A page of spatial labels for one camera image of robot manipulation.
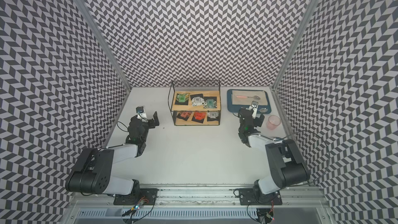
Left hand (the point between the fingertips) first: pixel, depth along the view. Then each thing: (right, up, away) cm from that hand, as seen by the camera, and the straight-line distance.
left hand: (148, 113), depth 91 cm
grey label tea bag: (+39, -2, +11) cm, 40 cm away
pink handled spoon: (+71, +10, +21) cm, 75 cm away
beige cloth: (+59, +7, +20) cm, 63 cm away
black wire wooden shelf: (+28, +3, -3) cm, 29 cm away
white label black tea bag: (+29, +8, -1) cm, 30 cm away
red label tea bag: (+20, -2, +10) cm, 22 cm away
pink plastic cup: (+77, -6, +6) cm, 77 cm away
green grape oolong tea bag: (+20, +9, +1) cm, 21 cm away
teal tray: (+54, +2, +17) cm, 57 cm away
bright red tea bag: (+29, -3, +9) cm, 31 cm away
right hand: (+62, +1, 0) cm, 62 cm away
